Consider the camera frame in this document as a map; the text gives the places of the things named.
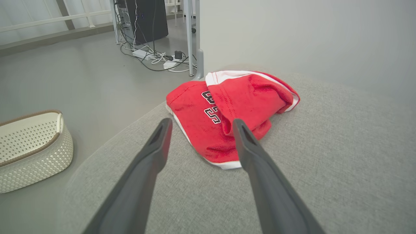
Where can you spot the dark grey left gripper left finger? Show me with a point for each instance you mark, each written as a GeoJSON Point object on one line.
{"type": "Point", "coordinates": [136, 188]}

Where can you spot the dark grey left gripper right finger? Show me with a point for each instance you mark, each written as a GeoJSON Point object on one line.
{"type": "Point", "coordinates": [273, 195]}

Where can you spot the red shorts with white stripe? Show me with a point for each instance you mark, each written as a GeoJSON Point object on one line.
{"type": "Point", "coordinates": [201, 130]}

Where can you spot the white perforated laundry basket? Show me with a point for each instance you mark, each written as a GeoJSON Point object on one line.
{"type": "Point", "coordinates": [35, 162]}

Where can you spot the white power strip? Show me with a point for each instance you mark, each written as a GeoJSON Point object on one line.
{"type": "Point", "coordinates": [141, 54]}
{"type": "Point", "coordinates": [169, 65]}

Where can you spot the black power adapter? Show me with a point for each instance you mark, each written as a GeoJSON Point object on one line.
{"type": "Point", "coordinates": [178, 55]}

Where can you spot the white metal desk leg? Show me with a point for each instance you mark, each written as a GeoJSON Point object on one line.
{"type": "Point", "coordinates": [189, 39]}
{"type": "Point", "coordinates": [114, 26]}

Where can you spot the black computer tower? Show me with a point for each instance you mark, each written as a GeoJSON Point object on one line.
{"type": "Point", "coordinates": [146, 19]}

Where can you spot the white horizontal railing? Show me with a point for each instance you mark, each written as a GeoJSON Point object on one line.
{"type": "Point", "coordinates": [48, 21]}

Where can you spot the grey partition end post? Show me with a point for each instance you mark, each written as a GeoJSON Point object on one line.
{"type": "Point", "coordinates": [200, 65]}

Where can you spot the grey slanted frame post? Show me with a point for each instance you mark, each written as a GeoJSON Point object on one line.
{"type": "Point", "coordinates": [66, 16]}

